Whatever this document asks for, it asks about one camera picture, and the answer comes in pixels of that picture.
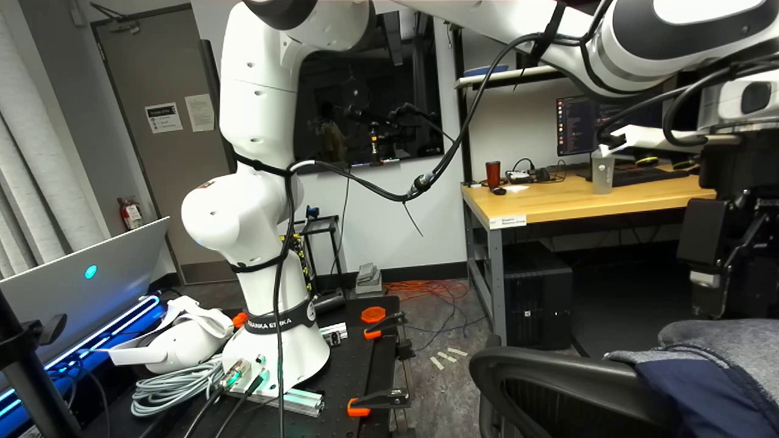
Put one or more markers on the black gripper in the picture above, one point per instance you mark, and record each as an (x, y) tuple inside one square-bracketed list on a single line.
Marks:
[(730, 240)]

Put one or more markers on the grey and navy jacket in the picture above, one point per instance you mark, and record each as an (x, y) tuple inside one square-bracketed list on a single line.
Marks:
[(718, 378)]

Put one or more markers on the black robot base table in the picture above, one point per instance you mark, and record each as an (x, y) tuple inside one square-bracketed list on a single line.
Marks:
[(357, 368)]

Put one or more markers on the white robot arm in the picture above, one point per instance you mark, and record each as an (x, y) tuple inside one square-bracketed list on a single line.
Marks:
[(622, 49)]

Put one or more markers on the translucent plastic bottle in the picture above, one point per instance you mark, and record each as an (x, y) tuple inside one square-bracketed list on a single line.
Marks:
[(602, 171)]

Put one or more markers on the wooden top desk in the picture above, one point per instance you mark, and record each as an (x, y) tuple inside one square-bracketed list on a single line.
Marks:
[(487, 216)]

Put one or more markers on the lit computer monitor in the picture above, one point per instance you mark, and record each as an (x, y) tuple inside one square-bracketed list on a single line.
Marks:
[(574, 124)]

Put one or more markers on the black computer tower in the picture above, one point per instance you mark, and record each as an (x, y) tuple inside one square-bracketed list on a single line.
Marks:
[(538, 296)]

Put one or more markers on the small red cup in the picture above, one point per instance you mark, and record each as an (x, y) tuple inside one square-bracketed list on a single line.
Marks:
[(492, 171)]

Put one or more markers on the black mesh office chair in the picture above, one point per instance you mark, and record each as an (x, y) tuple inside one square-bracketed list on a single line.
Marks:
[(556, 394)]

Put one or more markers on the upper orange black clamp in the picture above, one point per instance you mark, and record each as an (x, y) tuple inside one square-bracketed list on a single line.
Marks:
[(376, 320)]

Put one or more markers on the orange black clamp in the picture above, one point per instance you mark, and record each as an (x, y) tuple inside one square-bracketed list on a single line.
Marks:
[(360, 407), (376, 320)]

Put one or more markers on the lower orange black clamp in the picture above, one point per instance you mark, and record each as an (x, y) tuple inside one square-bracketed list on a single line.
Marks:
[(360, 407)]

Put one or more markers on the grey door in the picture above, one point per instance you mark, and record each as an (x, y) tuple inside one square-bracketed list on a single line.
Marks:
[(164, 81)]

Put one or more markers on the red fire extinguisher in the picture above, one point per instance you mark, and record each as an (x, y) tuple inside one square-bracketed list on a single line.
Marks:
[(129, 214)]

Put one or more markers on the silver laptop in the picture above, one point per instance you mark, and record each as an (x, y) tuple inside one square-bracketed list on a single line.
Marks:
[(90, 284)]

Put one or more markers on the wall mounted black screen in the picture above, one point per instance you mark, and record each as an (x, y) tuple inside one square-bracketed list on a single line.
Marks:
[(378, 103)]

